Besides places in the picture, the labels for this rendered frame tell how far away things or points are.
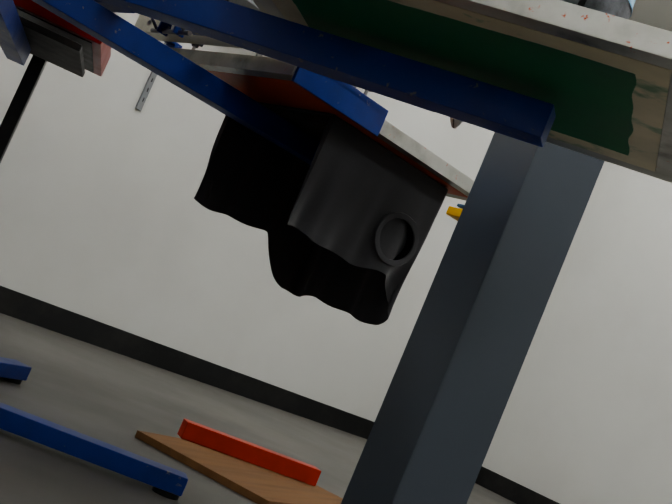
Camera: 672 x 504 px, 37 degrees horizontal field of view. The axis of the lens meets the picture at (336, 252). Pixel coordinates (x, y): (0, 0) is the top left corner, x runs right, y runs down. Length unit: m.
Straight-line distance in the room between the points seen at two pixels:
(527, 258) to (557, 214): 0.12
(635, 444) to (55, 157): 3.44
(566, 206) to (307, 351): 3.52
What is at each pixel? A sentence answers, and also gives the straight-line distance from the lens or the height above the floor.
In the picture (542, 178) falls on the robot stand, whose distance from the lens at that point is 2.20.
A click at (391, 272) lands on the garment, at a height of 0.67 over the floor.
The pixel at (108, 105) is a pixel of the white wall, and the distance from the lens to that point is 4.67.
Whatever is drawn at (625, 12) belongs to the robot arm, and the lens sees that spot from 2.40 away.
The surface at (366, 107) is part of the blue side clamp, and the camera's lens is 2.46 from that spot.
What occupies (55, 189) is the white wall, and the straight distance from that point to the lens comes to 4.61.
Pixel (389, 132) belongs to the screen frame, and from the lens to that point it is 2.53.
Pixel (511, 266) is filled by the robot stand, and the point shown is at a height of 0.73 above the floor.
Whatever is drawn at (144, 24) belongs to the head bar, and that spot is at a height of 1.01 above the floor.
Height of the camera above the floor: 0.43
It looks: 5 degrees up
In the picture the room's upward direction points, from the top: 23 degrees clockwise
